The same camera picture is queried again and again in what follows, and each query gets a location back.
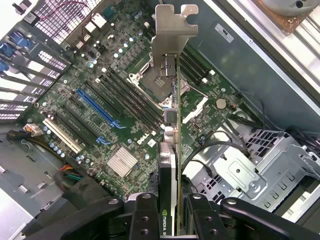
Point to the CPU socket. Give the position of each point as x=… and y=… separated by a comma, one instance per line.
x=150, y=85

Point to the white power connector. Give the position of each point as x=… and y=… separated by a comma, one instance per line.
x=32, y=129

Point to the blue expansion slot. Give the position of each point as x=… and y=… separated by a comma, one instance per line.
x=97, y=107

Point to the coin cell battery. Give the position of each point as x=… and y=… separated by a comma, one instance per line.
x=220, y=103

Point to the white expansion slot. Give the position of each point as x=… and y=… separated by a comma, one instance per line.
x=62, y=136

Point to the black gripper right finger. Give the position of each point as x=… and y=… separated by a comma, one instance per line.
x=207, y=220

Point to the silver chipset heat sink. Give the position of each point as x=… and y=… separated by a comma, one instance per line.
x=122, y=162

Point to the green Dell motherboard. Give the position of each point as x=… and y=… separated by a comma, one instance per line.
x=125, y=140

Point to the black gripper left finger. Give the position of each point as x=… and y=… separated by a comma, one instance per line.
x=145, y=220

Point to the black open PC case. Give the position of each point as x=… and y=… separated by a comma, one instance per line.
x=237, y=62

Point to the grey power supply unit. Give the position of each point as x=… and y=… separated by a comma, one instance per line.
x=22, y=175

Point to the perforated metal disk bay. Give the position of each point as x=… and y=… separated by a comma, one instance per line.
x=240, y=172

